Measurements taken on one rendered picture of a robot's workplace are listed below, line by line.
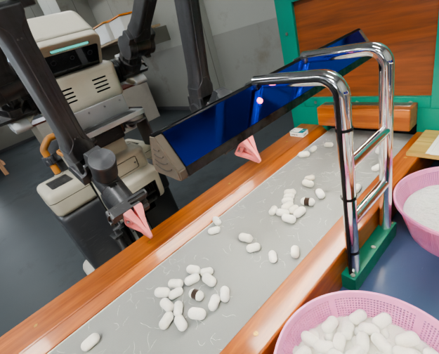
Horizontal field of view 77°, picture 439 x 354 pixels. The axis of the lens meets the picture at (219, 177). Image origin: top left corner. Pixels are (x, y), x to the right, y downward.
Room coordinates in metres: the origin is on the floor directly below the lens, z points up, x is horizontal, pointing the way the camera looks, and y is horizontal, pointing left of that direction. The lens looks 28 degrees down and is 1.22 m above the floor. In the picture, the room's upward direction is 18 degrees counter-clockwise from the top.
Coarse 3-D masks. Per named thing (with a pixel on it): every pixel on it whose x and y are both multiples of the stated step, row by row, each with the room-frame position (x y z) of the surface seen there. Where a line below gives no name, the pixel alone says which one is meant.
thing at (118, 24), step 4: (128, 12) 4.93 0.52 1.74; (116, 16) 4.90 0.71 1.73; (120, 16) 4.86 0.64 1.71; (124, 16) 4.89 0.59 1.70; (128, 16) 4.92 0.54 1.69; (108, 20) 5.15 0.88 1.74; (112, 20) 5.07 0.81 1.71; (116, 20) 4.97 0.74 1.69; (120, 20) 4.86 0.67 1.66; (124, 20) 4.88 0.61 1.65; (128, 20) 4.91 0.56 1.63; (112, 24) 5.10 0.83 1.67; (116, 24) 5.00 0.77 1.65; (120, 24) 4.90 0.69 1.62; (124, 24) 4.87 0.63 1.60; (128, 24) 4.90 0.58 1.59; (112, 28) 5.15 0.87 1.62; (116, 28) 5.05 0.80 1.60; (120, 28) 4.94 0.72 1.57; (124, 28) 4.86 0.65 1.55; (112, 32) 5.20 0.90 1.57; (116, 32) 5.10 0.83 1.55; (120, 32) 4.98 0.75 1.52; (116, 36) 5.14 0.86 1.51
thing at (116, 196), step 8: (120, 184) 0.60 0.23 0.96; (104, 192) 0.59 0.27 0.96; (112, 192) 0.58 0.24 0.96; (120, 192) 0.58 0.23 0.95; (128, 192) 0.58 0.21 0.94; (136, 192) 0.58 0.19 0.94; (144, 192) 0.58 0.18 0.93; (112, 200) 0.57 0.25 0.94; (120, 200) 0.56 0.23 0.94; (128, 200) 0.56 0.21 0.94; (136, 200) 0.57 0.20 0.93; (112, 208) 0.54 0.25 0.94; (112, 224) 0.55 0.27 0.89
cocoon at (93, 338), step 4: (92, 336) 0.38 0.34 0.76; (96, 336) 0.38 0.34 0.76; (84, 340) 0.38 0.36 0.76; (88, 340) 0.38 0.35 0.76; (92, 340) 0.38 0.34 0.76; (96, 340) 0.38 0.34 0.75; (84, 344) 0.37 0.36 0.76; (88, 344) 0.37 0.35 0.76; (92, 344) 0.37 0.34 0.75; (84, 348) 0.37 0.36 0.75; (88, 348) 0.37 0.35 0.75
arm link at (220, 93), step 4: (220, 88) 0.79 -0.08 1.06; (224, 88) 0.79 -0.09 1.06; (216, 92) 0.77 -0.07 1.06; (220, 92) 0.77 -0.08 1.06; (224, 92) 0.78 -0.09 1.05; (228, 92) 0.78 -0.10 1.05; (212, 96) 0.79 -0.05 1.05; (216, 96) 0.77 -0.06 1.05; (220, 96) 0.76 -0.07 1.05; (212, 100) 0.79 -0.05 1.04; (192, 104) 0.84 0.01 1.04; (208, 104) 0.80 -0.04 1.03; (192, 108) 0.84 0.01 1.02; (196, 108) 0.83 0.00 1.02
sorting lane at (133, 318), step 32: (320, 160) 0.79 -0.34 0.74; (256, 192) 0.72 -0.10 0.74; (224, 224) 0.62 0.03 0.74; (256, 224) 0.58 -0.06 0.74; (288, 224) 0.54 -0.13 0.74; (320, 224) 0.50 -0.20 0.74; (192, 256) 0.54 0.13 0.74; (224, 256) 0.50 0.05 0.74; (256, 256) 0.47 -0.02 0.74; (288, 256) 0.44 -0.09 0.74; (192, 288) 0.44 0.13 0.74; (256, 288) 0.39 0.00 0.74; (96, 320) 0.44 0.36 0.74; (128, 320) 0.41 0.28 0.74; (192, 320) 0.36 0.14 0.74; (224, 320) 0.34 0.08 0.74; (64, 352) 0.38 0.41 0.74; (96, 352) 0.36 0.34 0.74; (128, 352) 0.34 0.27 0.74; (160, 352) 0.32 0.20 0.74; (192, 352) 0.30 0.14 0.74
